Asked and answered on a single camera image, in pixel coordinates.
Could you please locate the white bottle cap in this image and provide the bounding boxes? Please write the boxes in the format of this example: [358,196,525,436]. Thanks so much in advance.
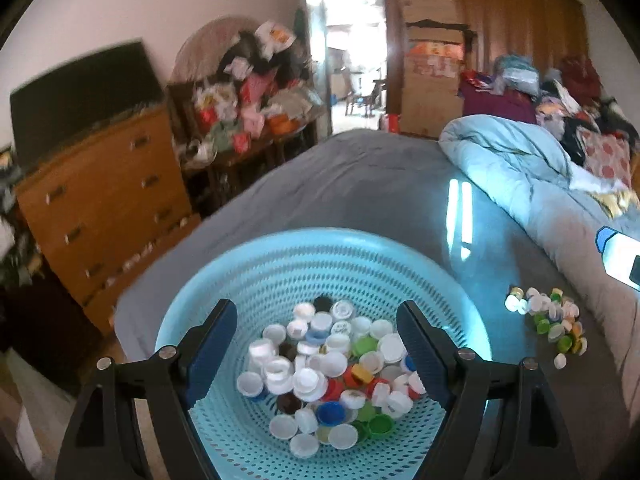
[594,226,640,290]

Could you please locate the blue bottle cap in basket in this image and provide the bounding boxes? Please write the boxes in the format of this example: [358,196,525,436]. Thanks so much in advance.
[316,401,346,427]

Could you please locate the light blue perforated basket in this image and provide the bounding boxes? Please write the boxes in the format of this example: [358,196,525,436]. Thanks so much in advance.
[156,229,491,479]

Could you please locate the light blue grey duvet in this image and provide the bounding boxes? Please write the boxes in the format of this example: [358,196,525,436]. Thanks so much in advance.
[438,115,639,414]

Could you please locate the wooden chest of drawers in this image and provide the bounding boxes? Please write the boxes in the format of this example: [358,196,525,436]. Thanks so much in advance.
[16,106,201,334]

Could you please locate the grey bed sheet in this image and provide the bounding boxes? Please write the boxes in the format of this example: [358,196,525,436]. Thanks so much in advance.
[115,130,629,479]

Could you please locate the dark wooden side table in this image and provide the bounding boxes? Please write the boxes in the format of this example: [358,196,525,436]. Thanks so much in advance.
[167,74,326,217]

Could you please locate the red dotted pillow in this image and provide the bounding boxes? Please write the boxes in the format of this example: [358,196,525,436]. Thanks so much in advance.
[577,128,631,188]

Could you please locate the stacked cardboard boxes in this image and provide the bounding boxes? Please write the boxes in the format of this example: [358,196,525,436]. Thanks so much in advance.
[399,0,469,139]

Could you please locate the black television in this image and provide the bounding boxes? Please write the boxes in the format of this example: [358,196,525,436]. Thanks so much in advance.
[10,41,164,171]

